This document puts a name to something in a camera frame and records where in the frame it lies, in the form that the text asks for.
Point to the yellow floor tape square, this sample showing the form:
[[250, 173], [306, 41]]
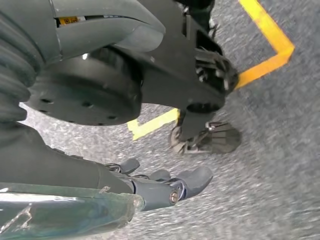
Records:
[[272, 36]]

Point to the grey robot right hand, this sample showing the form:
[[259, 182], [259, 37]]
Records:
[[62, 169]]

